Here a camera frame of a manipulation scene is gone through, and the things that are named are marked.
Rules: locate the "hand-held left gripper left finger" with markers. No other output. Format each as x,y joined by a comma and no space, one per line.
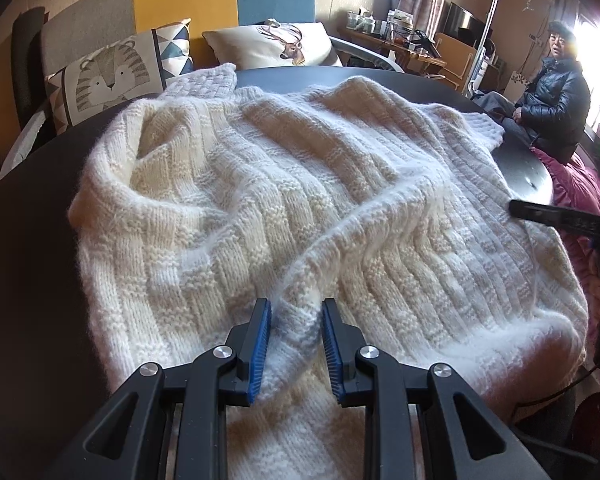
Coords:
260,355

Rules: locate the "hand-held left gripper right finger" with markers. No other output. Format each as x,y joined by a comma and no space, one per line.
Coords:
332,355

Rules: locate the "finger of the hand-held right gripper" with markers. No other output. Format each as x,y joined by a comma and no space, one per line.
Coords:
555,215

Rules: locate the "cream knit sweater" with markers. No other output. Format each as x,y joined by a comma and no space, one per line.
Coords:
280,185

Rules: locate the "light wooden cabinet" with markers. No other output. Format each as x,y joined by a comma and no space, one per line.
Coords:
455,60

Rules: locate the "white metal pole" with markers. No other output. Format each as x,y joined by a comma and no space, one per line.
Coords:
490,5

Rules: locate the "black television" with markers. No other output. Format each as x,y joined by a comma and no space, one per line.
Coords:
462,20

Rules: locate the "wooden side table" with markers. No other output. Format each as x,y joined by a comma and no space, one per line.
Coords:
420,57

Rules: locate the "deer print cushion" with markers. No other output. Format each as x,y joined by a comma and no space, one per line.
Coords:
260,45

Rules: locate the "tiger print cushion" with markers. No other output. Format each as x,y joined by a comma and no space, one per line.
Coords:
105,75

